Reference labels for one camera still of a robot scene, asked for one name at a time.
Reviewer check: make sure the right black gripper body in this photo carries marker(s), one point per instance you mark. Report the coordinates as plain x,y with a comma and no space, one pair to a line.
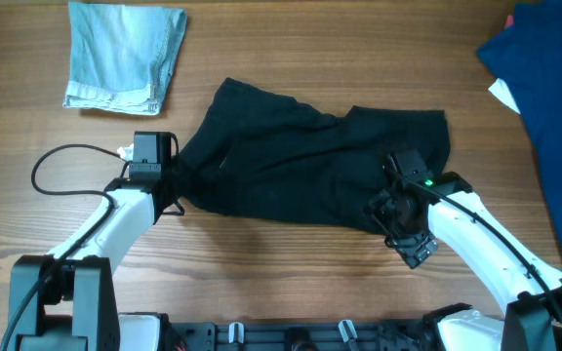
419,248

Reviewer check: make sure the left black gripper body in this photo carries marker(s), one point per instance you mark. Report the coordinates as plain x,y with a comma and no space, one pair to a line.
168,193

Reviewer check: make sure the black garment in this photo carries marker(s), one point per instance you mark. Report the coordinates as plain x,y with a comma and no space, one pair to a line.
262,155

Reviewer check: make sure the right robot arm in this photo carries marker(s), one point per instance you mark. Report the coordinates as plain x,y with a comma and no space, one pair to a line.
527,290

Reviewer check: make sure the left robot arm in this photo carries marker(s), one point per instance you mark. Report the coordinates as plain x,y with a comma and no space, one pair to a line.
64,299

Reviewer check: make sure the folded light blue jeans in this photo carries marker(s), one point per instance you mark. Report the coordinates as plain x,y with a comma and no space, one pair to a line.
122,57

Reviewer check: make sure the white paper sheet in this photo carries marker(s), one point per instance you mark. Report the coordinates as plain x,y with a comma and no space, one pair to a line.
502,93

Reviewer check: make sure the dark blue garment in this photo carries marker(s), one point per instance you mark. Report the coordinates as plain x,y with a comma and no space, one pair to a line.
527,56

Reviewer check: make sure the red item under garment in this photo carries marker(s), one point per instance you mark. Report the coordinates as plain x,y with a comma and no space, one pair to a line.
509,21

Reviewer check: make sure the left white rail clip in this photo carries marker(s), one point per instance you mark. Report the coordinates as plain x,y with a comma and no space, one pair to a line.
236,333

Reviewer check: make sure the white rail clip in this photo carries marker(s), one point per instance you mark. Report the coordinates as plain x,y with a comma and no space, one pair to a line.
236,333
348,334

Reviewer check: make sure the right white rail clip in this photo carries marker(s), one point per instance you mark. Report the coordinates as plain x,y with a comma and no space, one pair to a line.
348,334

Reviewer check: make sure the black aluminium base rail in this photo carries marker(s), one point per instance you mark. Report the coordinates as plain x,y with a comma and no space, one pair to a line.
395,335

